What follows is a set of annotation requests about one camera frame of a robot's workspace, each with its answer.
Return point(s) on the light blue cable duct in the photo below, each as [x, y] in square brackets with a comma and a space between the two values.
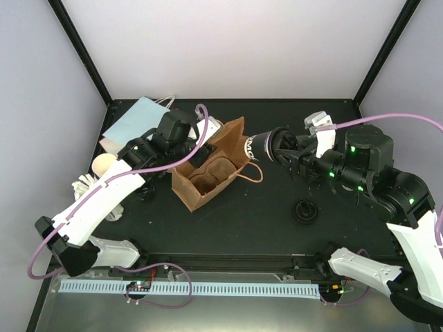
[217, 289]

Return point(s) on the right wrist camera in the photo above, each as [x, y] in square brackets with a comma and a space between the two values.
[321, 126]

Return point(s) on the black coffee cup lid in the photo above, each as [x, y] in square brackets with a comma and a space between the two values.
[305, 212]

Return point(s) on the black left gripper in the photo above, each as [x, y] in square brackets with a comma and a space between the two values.
[198, 161]

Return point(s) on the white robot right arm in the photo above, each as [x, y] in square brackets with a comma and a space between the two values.
[400, 199]

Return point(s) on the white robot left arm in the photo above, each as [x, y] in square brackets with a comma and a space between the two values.
[178, 138]

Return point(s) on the single brown pulp carrier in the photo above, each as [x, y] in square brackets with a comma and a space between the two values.
[211, 174]

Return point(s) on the left paper cup stack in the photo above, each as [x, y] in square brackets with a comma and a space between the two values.
[102, 163]

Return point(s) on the single black sleeved cup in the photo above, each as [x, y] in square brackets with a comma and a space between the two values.
[266, 146]

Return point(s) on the black aluminium rail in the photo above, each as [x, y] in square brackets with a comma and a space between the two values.
[297, 265]

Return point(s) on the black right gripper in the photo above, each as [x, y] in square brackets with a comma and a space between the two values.
[307, 158]

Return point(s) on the brown paper bag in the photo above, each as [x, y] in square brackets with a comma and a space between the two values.
[230, 144]

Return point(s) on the light blue paper bag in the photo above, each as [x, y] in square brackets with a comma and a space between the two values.
[143, 115]

